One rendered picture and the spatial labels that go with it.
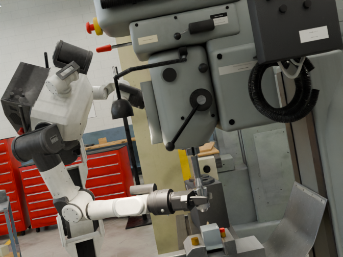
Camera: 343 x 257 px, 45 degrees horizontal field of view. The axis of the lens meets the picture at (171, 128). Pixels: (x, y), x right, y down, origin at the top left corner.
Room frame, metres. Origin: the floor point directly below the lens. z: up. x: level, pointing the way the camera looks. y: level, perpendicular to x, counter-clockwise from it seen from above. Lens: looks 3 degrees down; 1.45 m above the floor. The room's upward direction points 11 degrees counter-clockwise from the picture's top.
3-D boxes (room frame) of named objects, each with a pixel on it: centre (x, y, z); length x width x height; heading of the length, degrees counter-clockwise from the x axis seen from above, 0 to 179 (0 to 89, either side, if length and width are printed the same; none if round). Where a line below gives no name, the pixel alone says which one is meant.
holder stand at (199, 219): (1.75, -0.08, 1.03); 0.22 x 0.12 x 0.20; 8
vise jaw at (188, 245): (1.24, 0.00, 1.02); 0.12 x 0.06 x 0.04; 2
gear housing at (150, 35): (1.39, -0.10, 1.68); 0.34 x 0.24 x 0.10; 90
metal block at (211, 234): (1.24, -0.06, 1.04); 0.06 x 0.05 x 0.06; 2
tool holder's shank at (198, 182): (1.39, -0.06, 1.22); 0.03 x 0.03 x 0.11
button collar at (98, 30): (1.39, 0.17, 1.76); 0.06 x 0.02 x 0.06; 0
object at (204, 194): (1.39, -0.06, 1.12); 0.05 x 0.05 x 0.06
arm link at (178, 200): (1.42, 0.03, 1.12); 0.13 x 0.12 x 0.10; 159
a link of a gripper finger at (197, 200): (1.36, -0.04, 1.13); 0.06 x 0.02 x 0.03; 69
